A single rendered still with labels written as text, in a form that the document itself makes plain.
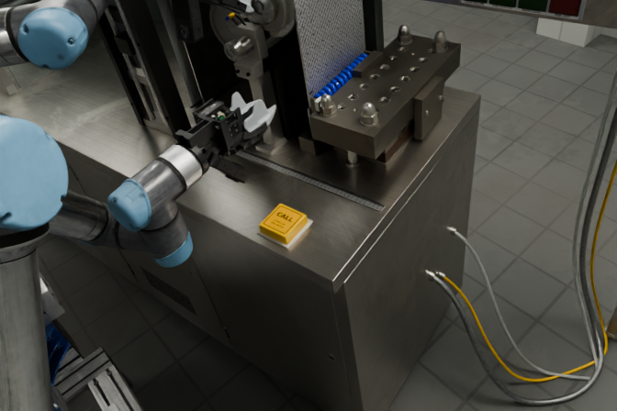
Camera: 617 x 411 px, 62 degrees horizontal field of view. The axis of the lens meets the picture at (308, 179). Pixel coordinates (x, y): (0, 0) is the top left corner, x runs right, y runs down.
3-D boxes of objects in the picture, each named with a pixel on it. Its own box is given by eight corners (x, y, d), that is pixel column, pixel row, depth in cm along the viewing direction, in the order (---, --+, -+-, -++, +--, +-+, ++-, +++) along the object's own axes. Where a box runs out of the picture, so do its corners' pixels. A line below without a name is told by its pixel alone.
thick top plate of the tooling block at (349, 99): (312, 138, 113) (308, 116, 109) (401, 53, 135) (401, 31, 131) (375, 160, 105) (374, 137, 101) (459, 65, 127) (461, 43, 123)
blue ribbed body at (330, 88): (311, 107, 116) (309, 94, 113) (362, 61, 127) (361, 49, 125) (324, 111, 114) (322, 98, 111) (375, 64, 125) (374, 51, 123)
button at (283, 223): (260, 232, 104) (258, 224, 103) (282, 210, 108) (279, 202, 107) (287, 245, 101) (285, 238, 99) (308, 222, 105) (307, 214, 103)
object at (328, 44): (308, 106, 116) (297, 30, 104) (364, 57, 129) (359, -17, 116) (310, 106, 116) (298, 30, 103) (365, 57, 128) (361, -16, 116)
